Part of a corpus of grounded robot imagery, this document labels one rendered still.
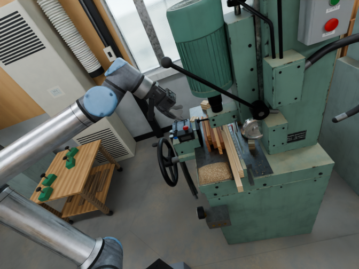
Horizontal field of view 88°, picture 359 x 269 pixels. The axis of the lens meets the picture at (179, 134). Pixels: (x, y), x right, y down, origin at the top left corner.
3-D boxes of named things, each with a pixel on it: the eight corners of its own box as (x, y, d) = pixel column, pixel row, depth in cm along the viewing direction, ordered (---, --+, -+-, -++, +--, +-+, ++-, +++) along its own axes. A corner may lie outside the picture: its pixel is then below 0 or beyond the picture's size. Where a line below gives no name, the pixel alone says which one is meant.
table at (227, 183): (178, 119, 131) (175, 112, 127) (221, 106, 125) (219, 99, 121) (181, 198, 85) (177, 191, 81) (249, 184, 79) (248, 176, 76)
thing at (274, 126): (260, 134, 81) (259, 113, 74) (277, 130, 80) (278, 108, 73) (268, 150, 74) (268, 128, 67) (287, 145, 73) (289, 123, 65)
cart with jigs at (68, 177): (86, 177, 249) (49, 145, 208) (124, 167, 239) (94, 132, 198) (67, 229, 199) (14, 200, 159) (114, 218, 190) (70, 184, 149)
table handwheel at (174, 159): (165, 196, 96) (176, 177, 124) (203, 188, 92) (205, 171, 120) (149, 142, 94) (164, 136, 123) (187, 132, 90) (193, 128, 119)
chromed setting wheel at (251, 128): (241, 139, 83) (238, 118, 75) (270, 132, 81) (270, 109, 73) (243, 144, 81) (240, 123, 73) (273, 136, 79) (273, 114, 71)
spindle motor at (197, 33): (190, 83, 86) (165, 6, 66) (228, 71, 83) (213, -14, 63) (193, 104, 73) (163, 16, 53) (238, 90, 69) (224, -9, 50)
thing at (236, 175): (214, 111, 114) (213, 106, 111) (217, 110, 113) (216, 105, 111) (238, 192, 72) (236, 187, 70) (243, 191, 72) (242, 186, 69)
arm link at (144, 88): (130, 97, 75) (134, 86, 82) (140, 104, 77) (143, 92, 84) (143, 81, 71) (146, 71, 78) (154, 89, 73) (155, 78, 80)
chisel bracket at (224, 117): (209, 122, 95) (205, 109, 89) (237, 114, 92) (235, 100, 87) (212, 131, 89) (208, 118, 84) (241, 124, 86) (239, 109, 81)
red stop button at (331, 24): (322, 32, 49) (325, 20, 48) (335, 28, 49) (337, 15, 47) (325, 33, 49) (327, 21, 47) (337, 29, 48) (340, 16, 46)
